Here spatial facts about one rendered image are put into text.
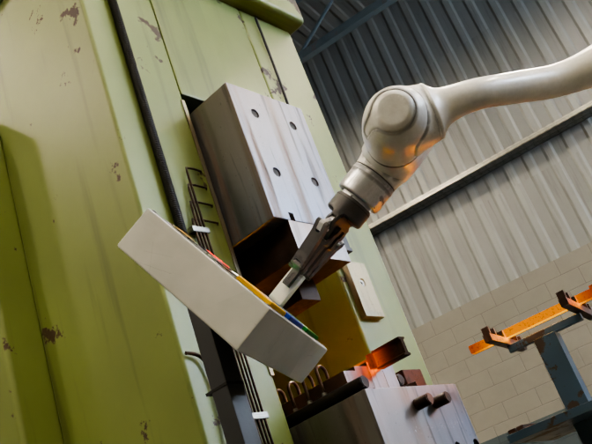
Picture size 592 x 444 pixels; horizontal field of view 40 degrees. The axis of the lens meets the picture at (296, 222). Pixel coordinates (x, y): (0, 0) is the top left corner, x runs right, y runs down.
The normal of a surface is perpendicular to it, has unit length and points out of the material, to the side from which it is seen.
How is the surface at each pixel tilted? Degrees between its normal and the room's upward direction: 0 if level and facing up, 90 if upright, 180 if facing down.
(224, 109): 90
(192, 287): 90
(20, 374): 90
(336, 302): 90
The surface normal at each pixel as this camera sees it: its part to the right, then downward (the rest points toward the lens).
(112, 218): -0.64, -0.12
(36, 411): 0.70, -0.50
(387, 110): -0.26, -0.15
